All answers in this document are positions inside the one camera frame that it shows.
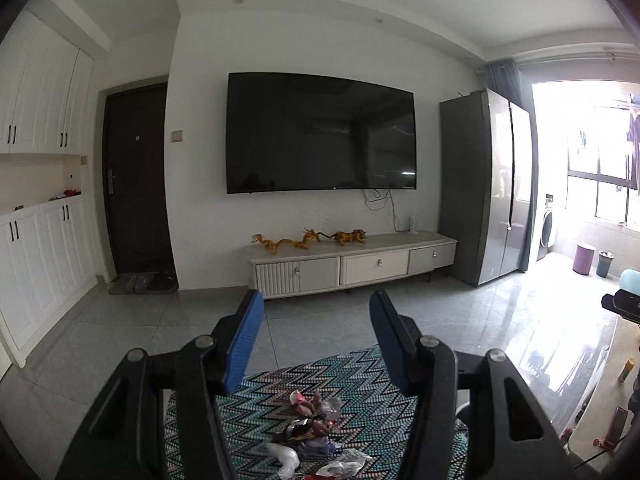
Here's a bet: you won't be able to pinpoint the zigzag patterned mat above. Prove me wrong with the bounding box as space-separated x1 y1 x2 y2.
165 346 471 480

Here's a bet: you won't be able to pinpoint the white wall cabinet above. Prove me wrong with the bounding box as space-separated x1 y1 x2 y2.
0 9 97 157

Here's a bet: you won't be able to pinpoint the red phone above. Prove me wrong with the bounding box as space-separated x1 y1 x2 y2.
604 406 630 447

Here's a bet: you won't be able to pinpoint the white washing machine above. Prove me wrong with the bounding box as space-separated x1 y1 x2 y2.
535 194 558 262

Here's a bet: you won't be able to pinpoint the black television cables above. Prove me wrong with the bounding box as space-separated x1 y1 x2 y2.
362 187 402 233

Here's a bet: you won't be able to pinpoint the grey double-door refrigerator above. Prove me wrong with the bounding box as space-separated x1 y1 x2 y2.
439 88 534 287

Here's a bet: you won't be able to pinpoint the brown snack wrapper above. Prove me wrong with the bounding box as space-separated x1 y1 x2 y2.
272 416 322 444

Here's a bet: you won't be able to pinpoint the dark brown entrance door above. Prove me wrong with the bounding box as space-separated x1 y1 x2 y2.
101 82 177 287

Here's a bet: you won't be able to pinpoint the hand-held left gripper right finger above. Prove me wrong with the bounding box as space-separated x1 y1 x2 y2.
369 289 568 480

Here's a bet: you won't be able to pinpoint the pile of assorted wrappers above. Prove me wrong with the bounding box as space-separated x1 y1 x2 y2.
272 389 373 480

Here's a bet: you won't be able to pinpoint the window frame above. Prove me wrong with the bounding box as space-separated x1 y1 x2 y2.
566 105 640 233

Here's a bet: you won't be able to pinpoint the grey doormat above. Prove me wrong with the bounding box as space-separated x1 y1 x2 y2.
108 272 179 297

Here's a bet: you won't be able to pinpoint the white base cabinet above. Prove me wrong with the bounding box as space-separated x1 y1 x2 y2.
0 192 99 369

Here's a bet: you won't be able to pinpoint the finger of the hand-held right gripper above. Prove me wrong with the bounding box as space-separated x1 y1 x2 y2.
601 287 640 320

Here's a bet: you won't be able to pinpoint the white television cabinet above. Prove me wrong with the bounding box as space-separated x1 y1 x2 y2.
243 230 458 302

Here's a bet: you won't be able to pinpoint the black wall television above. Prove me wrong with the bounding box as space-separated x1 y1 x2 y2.
226 72 418 195

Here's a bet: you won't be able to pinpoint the white tissue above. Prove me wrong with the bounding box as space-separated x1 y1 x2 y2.
266 441 302 480

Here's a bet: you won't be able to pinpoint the beige coffee table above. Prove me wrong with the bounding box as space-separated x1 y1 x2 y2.
562 317 640 480

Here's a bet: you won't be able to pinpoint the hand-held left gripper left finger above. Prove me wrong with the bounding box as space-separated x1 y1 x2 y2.
55 289 265 480

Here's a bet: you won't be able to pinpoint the golden dragon figurine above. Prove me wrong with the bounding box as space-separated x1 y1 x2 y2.
319 229 369 248
251 229 323 256

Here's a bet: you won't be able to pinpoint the hanging clothes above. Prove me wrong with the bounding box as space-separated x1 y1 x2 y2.
621 92 640 192

